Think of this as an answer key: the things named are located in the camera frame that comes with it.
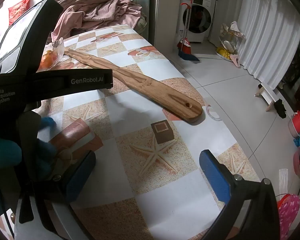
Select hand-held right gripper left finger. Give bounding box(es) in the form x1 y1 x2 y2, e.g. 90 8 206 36
35 151 97 240

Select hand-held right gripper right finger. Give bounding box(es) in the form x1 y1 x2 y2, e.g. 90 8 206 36
199 149 287 240

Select clear plastic bag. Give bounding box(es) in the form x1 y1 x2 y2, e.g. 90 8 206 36
37 37 65 72

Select person's left hand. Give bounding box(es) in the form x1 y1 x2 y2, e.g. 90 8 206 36
0 116 58 173

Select checked starfish tablecloth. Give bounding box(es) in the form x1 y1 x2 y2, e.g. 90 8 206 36
15 24 262 240

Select white paper strip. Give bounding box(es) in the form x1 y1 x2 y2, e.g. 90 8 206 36
279 169 290 195

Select red embroidered cushion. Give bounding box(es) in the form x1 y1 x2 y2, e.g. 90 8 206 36
8 0 32 19

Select pink printed bag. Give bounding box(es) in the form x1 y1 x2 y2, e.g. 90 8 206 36
277 194 300 240

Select pink plastic bowl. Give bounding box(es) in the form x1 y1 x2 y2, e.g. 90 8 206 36
292 146 300 177

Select black sock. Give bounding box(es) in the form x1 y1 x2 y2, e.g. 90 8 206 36
275 99 287 118

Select small wooden stool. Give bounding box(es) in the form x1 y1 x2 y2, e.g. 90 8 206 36
255 82 282 112

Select red plastic bowl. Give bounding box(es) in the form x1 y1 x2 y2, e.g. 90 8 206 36
289 110 300 133

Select long wooden paddle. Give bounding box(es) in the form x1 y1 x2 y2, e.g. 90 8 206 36
62 49 203 123

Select pink blanket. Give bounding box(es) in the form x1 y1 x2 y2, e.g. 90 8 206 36
51 0 144 39

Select yellow slippers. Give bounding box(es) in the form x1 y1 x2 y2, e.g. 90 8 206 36
216 47 233 60

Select dark cluttered shelf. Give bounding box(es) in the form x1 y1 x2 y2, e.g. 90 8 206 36
282 47 300 110

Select red broom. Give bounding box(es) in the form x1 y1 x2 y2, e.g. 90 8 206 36
177 0 200 62

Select beige sofa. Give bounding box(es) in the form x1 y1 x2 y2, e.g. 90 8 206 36
134 15 148 34

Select metal slipper rack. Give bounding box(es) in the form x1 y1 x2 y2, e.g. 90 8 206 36
216 21 245 63

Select white curtain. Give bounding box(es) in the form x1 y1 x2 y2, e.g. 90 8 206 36
236 0 300 90

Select white washing machine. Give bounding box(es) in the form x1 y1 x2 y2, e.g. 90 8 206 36
177 0 218 43

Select tall white cabinet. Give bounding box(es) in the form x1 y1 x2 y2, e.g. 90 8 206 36
150 0 183 53

